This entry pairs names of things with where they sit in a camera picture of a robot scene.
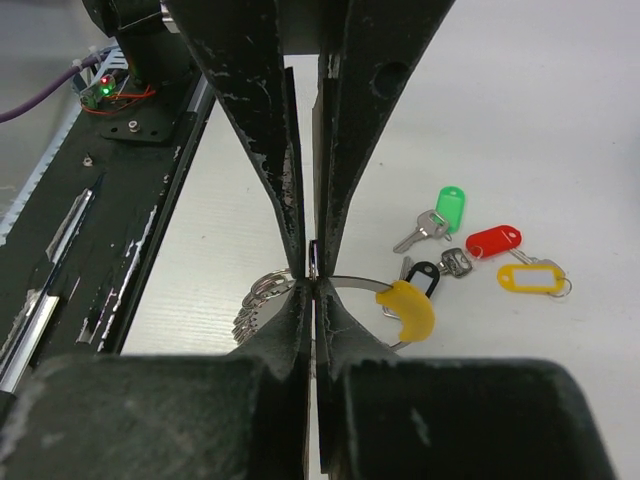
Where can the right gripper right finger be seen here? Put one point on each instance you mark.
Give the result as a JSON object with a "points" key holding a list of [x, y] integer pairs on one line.
{"points": [[387, 417]]}

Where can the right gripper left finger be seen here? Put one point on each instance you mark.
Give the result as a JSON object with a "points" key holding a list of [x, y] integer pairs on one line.
{"points": [[270, 408]]}

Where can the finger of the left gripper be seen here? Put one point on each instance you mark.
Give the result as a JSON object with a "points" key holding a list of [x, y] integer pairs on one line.
{"points": [[368, 52], [237, 45]]}

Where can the metal keyring holder yellow tip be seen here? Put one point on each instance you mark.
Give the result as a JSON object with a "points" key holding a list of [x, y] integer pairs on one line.
{"points": [[380, 305]]}

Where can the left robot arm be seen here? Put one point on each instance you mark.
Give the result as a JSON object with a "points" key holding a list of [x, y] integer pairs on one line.
{"points": [[157, 53]]}

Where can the key with black tag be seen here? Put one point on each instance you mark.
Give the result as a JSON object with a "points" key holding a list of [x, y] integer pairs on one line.
{"points": [[424, 275]]}

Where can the left status led board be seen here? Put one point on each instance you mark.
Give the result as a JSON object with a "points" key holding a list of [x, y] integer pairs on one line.
{"points": [[107, 97]]}

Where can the key with yellow tag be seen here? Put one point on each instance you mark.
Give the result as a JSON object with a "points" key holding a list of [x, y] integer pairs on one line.
{"points": [[535, 278]]}

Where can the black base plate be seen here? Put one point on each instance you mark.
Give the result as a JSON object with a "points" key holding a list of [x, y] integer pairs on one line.
{"points": [[78, 243]]}

